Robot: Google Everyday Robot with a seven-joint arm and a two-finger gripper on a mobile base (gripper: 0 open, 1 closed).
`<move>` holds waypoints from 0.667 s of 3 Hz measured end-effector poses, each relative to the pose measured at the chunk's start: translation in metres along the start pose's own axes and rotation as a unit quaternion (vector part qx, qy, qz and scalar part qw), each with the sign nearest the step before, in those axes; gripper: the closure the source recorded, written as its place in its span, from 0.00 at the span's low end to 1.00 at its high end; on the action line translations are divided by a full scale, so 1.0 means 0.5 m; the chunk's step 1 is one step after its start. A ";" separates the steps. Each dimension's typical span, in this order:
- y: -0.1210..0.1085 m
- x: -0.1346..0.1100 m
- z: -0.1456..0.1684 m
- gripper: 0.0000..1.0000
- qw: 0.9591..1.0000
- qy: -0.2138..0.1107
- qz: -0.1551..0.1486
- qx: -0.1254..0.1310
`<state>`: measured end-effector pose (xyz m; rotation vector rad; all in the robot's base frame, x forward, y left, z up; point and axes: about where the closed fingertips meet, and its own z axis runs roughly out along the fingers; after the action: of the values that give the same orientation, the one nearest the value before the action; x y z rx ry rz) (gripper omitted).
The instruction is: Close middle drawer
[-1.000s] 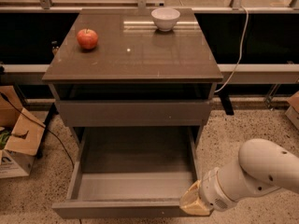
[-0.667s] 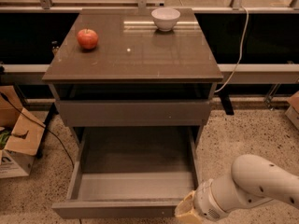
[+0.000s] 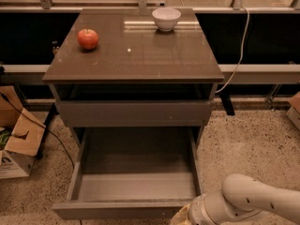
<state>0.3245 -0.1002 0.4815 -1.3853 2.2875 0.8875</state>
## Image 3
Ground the grey drawer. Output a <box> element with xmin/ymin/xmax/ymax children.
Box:
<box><xmin>52</xmin><ymin>127</ymin><xmax>201</xmax><ymax>219</ymax></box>
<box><xmin>56</xmin><ymin>101</ymin><xmax>212</xmax><ymax>128</ymax></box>

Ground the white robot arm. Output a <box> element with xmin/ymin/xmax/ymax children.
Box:
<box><xmin>170</xmin><ymin>173</ymin><xmax>300</xmax><ymax>225</ymax></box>

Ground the grey drawer cabinet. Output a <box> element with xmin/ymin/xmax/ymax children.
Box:
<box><xmin>43</xmin><ymin>8</ymin><xmax>224</xmax><ymax>140</ymax></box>

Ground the grey top drawer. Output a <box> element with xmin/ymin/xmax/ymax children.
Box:
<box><xmin>56</xmin><ymin>101</ymin><xmax>212</xmax><ymax>128</ymax></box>

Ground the cardboard box right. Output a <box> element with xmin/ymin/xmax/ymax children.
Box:
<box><xmin>287</xmin><ymin>92</ymin><xmax>300</xmax><ymax>130</ymax></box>

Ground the open cardboard box left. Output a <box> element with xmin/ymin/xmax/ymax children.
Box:
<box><xmin>0</xmin><ymin>86</ymin><xmax>45</xmax><ymax>179</ymax></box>

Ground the white bowl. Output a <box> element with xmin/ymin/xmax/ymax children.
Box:
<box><xmin>152</xmin><ymin>7</ymin><xmax>181</xmax><ymax>31</ymax></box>

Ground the red apple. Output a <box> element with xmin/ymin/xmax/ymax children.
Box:
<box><xmin>77</xmin><ymin>29</ymin><xmax>99</xmax><ymax>50</ymax></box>

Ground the white cable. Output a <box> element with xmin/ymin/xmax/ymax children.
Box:
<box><xmin>215</xmin><ymin>7</ymin><xmax>251</xmax><ymax>95</ymax></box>

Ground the black cable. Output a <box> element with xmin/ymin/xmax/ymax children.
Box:
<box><xmin>0</xmin><ymin>92</ymin><xmax>76</xmax><ymax>171</ymax></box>

